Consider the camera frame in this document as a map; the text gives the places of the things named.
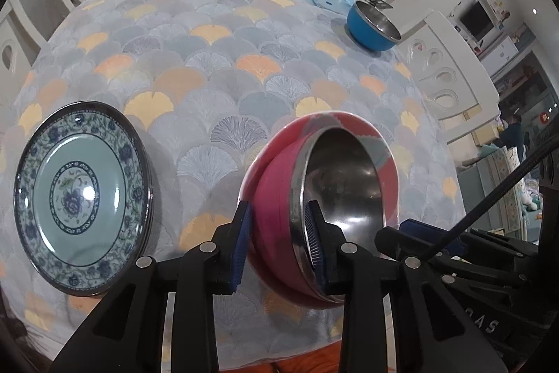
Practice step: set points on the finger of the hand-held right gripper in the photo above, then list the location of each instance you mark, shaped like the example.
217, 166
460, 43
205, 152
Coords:
426, 229
393, 242

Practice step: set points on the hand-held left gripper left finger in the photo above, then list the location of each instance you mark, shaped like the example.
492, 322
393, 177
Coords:
239, 250

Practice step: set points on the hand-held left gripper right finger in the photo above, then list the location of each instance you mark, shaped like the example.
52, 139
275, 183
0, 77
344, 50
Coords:
315, 242

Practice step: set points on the pink steel bowl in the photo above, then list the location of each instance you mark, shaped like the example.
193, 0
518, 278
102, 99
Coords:
275, 198

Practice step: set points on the small blue floral plate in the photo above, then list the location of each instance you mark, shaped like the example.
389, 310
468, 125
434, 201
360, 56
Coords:
78, 163

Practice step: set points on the patterned sofa cover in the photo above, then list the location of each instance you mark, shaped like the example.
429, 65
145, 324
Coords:
502, 180

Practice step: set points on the orange cloth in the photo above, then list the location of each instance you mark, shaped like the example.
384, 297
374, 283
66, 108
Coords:
305, 364

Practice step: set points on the fan patterned tablecloth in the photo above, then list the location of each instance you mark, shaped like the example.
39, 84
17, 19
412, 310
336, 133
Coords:
218, 71

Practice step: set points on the white cabinet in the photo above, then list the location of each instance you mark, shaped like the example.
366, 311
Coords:
500, 54

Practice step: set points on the blue steel bowl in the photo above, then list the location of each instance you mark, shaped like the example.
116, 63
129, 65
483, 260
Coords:
367, 34

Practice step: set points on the white microwave oven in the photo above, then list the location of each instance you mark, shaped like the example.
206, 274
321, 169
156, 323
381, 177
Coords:
476, 20

